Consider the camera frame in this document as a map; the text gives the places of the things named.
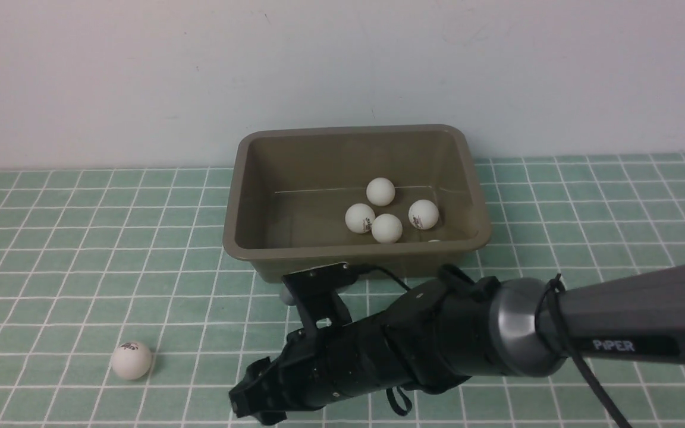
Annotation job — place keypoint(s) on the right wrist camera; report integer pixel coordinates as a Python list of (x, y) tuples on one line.
[(316, 297)]

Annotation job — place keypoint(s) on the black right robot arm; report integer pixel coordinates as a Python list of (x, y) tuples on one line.
[(441, 333)]

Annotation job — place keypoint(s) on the white logo ping-pong ball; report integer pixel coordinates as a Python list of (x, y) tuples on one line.
[(359, 218), (131, 360)]

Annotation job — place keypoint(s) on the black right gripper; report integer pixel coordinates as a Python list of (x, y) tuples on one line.
[(337, 364)]

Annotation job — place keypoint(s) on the green checkered tablecloth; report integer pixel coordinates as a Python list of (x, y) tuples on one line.
[(96, 258)]

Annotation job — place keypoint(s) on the brown plastic bin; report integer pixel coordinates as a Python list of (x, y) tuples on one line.
[(291, 188)]

